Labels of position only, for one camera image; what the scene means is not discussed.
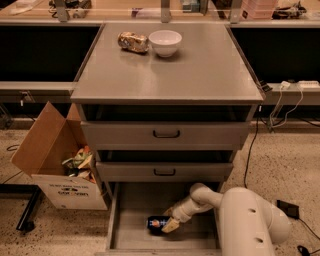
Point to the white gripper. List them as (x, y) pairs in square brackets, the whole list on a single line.
[(182, 212)]

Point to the blue pepsi can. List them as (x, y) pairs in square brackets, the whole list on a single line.
[(156, 223)]

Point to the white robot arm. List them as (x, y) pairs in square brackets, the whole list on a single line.
[(248, 225)]

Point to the grey bottom drawer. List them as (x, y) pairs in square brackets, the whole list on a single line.
[(134, 202)]

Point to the grey drawer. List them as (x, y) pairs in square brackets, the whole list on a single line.
[(164, 172), (138, 135), (134, 202)]

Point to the grey middle drawer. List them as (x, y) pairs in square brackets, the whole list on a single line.
[(164, 172)]

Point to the grey top drawer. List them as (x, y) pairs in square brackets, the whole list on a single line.
[(138, 135)]

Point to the grey drawer cabinet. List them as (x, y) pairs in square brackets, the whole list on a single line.
[(206, 80)]

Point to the black power adapter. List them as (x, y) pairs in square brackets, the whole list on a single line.
[(291, 210)]

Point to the cardboard box with trash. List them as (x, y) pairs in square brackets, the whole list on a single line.
[(51, 140)]

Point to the white ceramic bowl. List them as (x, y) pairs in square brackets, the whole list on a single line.
[(165, 43)]

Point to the crumpled gold snack bag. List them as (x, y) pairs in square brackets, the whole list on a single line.
[(133, 42)]

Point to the white power strip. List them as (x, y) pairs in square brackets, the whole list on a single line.
[(309, 84)]

